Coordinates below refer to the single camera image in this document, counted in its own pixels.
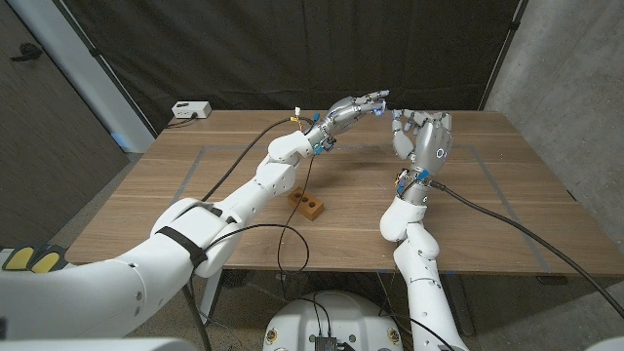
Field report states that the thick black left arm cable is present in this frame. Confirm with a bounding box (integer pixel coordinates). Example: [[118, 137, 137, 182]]
[[182, 115, 313, 351]]

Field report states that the white floor cable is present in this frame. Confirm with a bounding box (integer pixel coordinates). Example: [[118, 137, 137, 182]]
[[374, 272, 435, 350]]

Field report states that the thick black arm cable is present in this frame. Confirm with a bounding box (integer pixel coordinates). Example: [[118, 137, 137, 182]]
[[428, 178, 624, 318], [182, 115, 313, 351]]

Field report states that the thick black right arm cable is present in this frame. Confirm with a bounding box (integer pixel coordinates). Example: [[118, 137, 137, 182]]
[[428, 178, 624, 318]]

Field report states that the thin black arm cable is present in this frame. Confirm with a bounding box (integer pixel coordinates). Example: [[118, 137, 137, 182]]
[[377, 272, 454, 351], [204, 153, 318, 275]]

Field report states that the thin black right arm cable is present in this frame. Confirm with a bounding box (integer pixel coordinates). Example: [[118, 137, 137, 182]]
[[377, 272, 454, 351]]

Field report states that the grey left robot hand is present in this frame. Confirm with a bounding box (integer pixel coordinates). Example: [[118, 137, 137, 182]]
[[305, 89, 391, 150]]

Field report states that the brown block with three holes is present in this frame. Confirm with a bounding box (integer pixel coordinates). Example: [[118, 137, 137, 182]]
[[287, 186, 326, 222]]

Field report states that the white pillar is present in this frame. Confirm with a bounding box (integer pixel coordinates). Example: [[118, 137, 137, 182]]
[[7, 0, 157, 153]]

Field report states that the grey table leg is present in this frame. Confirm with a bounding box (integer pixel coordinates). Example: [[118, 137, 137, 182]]
[[446, 273, 475, 337], [197, 270, 224, 327]]

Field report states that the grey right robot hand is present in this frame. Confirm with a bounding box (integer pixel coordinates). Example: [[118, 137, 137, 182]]
[[391, 109, 453, 206]]

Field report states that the yellow foot pedal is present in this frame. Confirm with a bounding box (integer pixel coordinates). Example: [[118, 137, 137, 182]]
[[29, 251, 62, 282], [2, 246, 35, 272]]

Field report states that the black torso cable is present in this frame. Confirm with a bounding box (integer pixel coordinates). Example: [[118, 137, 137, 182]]
[[304, 291, 333, 338]]

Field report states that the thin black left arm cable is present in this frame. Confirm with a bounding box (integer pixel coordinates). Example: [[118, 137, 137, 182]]
[[204, 153, 318, 275]]

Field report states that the black door handle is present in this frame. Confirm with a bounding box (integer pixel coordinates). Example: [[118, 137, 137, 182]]
[[9, 42, 44, 63]]

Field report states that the black power box cable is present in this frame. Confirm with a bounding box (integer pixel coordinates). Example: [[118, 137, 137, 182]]
[[166, 112, 199, 129]]

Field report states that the white power box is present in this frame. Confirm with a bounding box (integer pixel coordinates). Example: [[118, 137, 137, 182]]
[[171, 100, 213, 120]]

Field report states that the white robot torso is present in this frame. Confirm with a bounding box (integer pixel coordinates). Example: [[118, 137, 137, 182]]
[[262, 291, 404, 351]]

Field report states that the black backdrop pole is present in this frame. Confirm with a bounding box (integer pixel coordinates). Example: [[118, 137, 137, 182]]
[[51, 0, 158, 137], [479, 0, 530, 112]]

